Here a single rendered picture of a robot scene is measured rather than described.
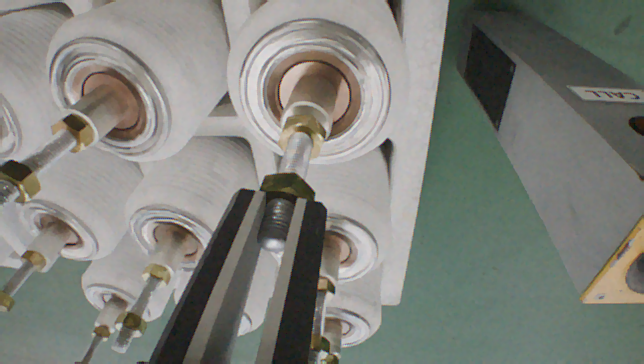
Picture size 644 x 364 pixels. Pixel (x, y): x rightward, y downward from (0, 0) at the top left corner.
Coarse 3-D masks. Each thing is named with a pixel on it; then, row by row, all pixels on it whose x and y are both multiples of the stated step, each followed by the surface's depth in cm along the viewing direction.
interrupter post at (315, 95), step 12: (300, 84) 15; (312, 84) 15; (324, 84) 15; (300, 96) 14; (312, 96) 14; (324, 96) 14; (288, 108) 14; (300, 108) 14; (312, 108) 14; (324, 108) 14; (324, 120) 14
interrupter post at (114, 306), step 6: (108, 300) 33; (114, 300) 33; (120, 300) 33; (108, 306) 33; (114, 306) 33; (120, 306) 33; (126, 306) 34; (102, 312) 32; (108, 312) 32; (114, 312) 32; (120, 312) 33; (102, 318) 31; (108, 318) 32; (114, 318) 32; (96, 324) 32; (102, 324) 31; (108, 324) 31; (114, 324) 32; (114, 330) 32
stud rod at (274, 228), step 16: (288, 144) 12; (304, 144) 12; (288, 160) 11; (304, 160) 12; (304, 176) 11; (272, 208) 10; (288, 208) 10; (272, 224) 9; (288, 224) 9; (272, 240) 9
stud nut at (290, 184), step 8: (264, 176) 10; (272, 176) 10; (280, 176) 10; (288, 176) 10; (296, 176) 10; (264, 184) 10; (272, 184) 10; (280, 184) 10; (288, 184) 10; (296, 184) 10; (304, 184) 10; (272, 192) 10; (280, 192) 10; (288, 192) 10; (296, 192) 10; (304, 192) 10; (312, 192) 10; (296, 200) 10
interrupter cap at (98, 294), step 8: (88, 288) 32; (96, 288) 32; (104, 288) 31; (112, 288) 32; (88, 296) 33; (96, 296) 33; (104, 296) 34; (112, 296) 33; (120, 296) 32; (128, 296) 32; (96, 304) 35; (104, 304) 34; (128, 304) 34
